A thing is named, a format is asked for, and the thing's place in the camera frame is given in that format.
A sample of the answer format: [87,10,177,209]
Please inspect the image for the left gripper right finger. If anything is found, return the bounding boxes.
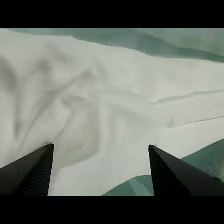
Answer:
[147,144,224,197]

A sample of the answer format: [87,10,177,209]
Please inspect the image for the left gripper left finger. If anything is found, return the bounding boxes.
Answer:
[0,142,55,197]

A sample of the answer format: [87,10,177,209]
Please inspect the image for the white shirt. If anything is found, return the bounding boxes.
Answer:
[0,28,224,197]

